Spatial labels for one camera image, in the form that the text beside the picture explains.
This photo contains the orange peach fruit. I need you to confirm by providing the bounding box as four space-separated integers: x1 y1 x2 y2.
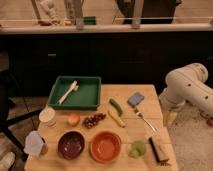
68 113 80 127

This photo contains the yellow banana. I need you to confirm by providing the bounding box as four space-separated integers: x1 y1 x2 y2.
108 111 126 128

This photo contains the green plastic tray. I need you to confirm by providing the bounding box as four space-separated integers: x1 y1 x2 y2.
48 76 101 110

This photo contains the white dish brush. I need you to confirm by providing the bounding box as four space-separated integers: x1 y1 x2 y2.
58 80 79 104

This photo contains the orange bowl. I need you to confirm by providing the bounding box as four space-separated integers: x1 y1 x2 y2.
90 131 122 164

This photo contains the translucent plastic container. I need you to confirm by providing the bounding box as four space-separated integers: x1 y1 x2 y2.
24 131 48 157

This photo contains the green cucumber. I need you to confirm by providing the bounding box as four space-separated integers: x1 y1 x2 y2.
109 98 123 116

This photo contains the bunch of red grapes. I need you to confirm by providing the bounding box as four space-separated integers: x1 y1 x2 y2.
83 113 106 129

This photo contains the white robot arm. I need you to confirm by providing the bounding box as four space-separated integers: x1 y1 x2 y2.
159 63 213 117

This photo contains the blue sponge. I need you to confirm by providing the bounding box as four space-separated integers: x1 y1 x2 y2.
127 92 144 107

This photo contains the dark purple bowl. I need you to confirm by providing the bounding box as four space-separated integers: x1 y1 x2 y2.
57 131 85 160

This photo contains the silver fork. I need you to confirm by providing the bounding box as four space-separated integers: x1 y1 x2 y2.
133 107 157 132

